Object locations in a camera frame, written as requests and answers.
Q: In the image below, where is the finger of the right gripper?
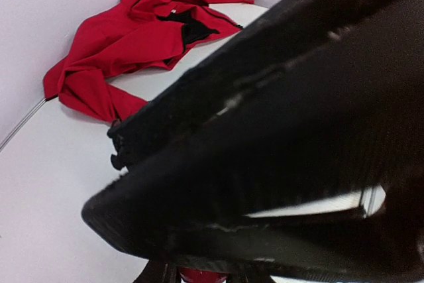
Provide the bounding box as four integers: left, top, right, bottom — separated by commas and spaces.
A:
107, 0, 395, 170
81, 0, 423, 282

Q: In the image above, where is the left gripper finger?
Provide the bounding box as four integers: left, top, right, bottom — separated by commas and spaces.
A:
134, 260, 178, 283

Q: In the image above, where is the red nail polish bottle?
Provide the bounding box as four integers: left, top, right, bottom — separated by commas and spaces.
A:
178, 267, 228, 283

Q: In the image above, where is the red jacket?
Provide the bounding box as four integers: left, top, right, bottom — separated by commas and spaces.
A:
43, 0, 254, 122

